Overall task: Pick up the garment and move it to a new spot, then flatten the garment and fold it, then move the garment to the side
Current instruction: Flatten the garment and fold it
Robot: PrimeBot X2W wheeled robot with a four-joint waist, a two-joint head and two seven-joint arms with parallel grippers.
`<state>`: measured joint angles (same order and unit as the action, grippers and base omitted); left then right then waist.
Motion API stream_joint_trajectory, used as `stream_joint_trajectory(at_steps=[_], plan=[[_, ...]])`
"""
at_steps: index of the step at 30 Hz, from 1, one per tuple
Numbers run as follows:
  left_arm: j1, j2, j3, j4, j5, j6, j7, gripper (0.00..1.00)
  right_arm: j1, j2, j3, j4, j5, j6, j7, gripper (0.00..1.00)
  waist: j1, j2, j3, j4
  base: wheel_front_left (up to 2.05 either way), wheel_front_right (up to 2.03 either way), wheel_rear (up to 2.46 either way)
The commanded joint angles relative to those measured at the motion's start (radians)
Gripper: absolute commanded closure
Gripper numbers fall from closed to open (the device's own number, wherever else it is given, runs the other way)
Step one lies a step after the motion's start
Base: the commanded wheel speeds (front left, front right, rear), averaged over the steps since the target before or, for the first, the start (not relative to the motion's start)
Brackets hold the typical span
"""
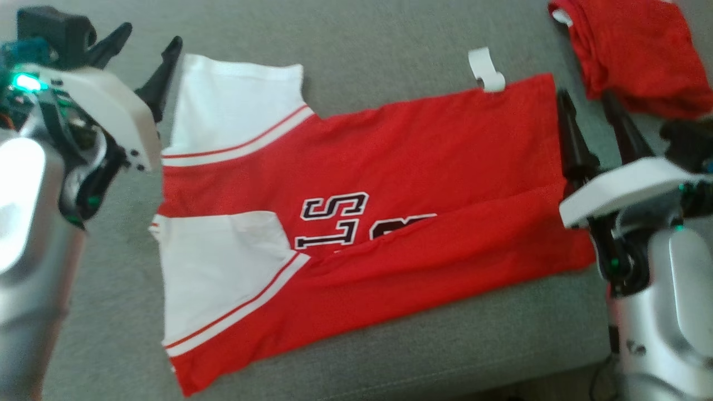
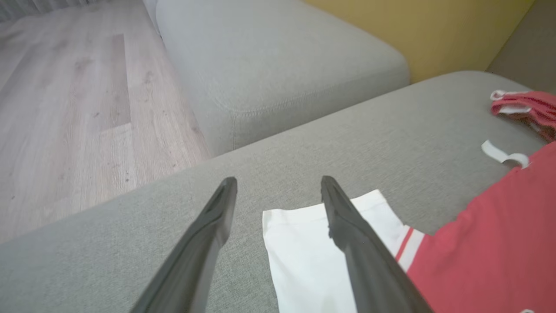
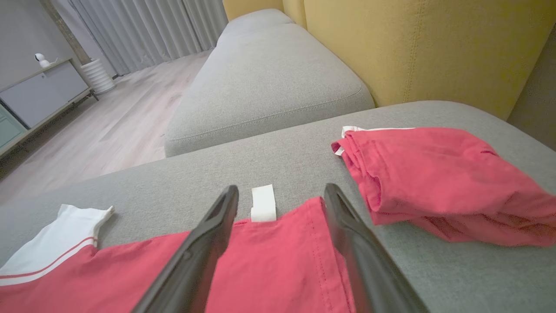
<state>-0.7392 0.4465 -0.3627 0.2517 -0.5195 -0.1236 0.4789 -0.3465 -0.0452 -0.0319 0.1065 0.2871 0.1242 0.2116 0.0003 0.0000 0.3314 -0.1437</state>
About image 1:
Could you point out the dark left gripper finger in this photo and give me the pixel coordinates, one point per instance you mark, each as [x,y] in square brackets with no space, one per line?
[161,81]
[108,45]

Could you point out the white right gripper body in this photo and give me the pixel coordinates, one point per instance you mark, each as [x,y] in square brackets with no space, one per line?
[624,186]

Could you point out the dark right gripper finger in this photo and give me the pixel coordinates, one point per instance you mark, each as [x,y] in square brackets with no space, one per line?
[626,136]
[574,145]

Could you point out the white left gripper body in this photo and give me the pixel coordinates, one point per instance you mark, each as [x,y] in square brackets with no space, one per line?
[111,111]

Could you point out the red shorts wide white stripe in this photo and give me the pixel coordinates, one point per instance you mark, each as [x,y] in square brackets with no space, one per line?
[640,55]

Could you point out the red white lettered jersey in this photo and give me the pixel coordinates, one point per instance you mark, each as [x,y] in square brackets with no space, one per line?
[418,167]

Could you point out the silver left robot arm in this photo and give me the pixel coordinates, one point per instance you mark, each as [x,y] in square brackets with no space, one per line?
[28,278]

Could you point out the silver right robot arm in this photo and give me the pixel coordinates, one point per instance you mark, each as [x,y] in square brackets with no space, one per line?
[679,312]

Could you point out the grey sofa seat cushion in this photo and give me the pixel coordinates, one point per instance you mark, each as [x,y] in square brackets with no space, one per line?
[379,33]

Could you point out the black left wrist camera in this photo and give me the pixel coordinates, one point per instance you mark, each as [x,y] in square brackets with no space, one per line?
[53,28]

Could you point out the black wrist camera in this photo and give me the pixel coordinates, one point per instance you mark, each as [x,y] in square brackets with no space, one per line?
[688,142]
[53,28]

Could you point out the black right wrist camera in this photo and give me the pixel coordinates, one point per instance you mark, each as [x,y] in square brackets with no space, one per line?
[688,142]

